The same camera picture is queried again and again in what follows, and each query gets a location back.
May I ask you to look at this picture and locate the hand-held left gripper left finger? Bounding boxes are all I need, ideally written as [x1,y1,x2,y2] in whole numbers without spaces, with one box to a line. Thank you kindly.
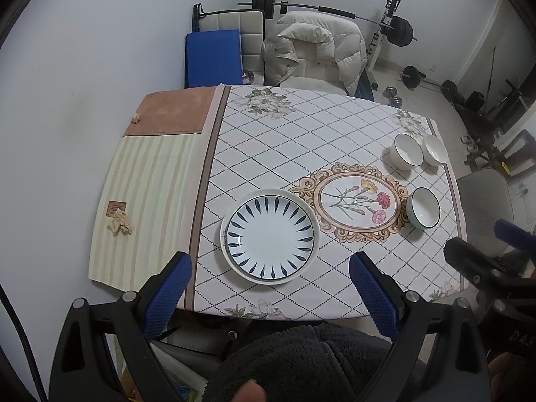
[48,251,193,402]

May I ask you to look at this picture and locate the blue leaf pattern plate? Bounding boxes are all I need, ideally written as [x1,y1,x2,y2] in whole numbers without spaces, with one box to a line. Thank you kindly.
[226,195,316,279]

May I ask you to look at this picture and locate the black cable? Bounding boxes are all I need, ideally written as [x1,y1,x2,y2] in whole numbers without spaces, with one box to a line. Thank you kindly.
[0,282,48,402]

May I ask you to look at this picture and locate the white plate grey floral print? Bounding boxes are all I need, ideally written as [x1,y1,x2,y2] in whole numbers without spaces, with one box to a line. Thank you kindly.
[220,189,321,286]

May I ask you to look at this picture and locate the dark weight bench pad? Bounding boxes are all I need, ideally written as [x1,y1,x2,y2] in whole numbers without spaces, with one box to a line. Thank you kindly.
[354,71,380,101]

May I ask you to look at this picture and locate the short barbell black plates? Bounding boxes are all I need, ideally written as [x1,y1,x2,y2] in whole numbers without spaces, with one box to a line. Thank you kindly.
[401,65,457,102]

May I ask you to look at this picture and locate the crumpled beige tissue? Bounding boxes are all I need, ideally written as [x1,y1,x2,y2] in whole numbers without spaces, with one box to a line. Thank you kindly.
[107,208,134,236]

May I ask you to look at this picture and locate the white door frame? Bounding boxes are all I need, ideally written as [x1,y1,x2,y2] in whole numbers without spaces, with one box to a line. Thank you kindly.
[461,0,536,93]

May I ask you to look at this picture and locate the white puffer jacket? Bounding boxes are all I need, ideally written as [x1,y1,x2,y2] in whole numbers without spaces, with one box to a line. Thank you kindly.
[262,10,368,97]

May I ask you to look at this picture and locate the blue folding exercise mat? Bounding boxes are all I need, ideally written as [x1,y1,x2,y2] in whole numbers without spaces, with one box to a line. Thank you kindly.
[184,29,244,89]

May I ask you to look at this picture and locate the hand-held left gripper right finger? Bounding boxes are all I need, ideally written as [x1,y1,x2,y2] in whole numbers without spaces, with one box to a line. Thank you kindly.
[349,252,491,402]

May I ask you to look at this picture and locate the beige striped cloth brown end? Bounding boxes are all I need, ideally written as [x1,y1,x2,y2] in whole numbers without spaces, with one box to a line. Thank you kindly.
[88,89,218,298]

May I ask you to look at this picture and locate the diamond pattern floral tablecloth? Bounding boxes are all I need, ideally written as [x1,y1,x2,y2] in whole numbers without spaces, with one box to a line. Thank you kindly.
[176,85,470,321]

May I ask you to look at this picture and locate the person's right hand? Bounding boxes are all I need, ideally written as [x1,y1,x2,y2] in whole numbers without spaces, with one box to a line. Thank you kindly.
[488,352,536,402]

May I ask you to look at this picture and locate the pale green bowl dark rim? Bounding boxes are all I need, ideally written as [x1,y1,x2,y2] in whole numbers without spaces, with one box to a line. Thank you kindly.
[406,187,441,230]

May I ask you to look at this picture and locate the beige quilted padded chair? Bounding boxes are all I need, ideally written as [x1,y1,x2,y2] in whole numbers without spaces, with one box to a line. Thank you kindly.
[197,9,266,86]

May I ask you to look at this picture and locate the grey plastic chair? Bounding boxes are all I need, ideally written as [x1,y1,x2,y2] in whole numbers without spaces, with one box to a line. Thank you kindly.
[454,168,526,277]

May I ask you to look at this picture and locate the dark wooden chair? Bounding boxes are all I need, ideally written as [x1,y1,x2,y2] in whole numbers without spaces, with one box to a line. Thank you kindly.
[463,128,536,177]

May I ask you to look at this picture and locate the long barbell black weight plates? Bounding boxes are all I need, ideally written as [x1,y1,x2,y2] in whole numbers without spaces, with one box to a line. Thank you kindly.
[238,0,418,47]

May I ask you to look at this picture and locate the white bowl dark rim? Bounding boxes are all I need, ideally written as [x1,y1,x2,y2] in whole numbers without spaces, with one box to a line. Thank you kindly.
[421,135,446,166]
[390,133,423,171]

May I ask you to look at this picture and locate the black metal frame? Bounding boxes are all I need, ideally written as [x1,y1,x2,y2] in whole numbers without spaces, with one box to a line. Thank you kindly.
[193,3,210,32]

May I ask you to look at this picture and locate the person's left hand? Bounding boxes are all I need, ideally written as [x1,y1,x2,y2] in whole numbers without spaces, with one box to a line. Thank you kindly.
[232,379,267,402]

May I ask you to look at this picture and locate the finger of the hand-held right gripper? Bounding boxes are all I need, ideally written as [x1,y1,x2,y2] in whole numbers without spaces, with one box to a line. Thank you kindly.
[444,238,517,290]
[494,219,536,257]

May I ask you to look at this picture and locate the dark fleece robe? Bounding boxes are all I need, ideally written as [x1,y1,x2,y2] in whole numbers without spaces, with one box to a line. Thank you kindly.
[205,322,403,402]

